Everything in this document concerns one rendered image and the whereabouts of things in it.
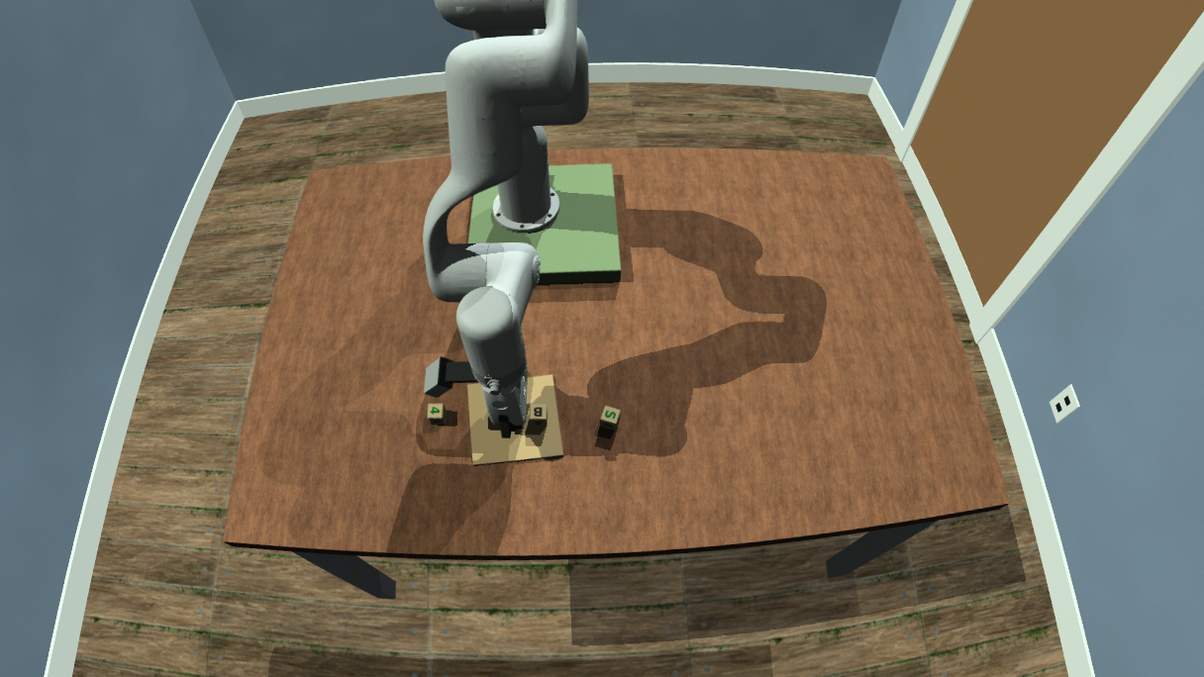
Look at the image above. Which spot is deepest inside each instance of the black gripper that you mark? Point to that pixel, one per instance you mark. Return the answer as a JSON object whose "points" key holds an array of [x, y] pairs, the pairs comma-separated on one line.
{"points": [[514, 407]]}

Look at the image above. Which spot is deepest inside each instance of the beige flat mat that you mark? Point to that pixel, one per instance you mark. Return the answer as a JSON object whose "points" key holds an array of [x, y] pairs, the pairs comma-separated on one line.
{"points": [[530, 442]]}

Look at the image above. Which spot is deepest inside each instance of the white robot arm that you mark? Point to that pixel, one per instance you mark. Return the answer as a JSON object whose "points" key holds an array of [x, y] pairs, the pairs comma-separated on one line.
{"points": [[491, 85]]}

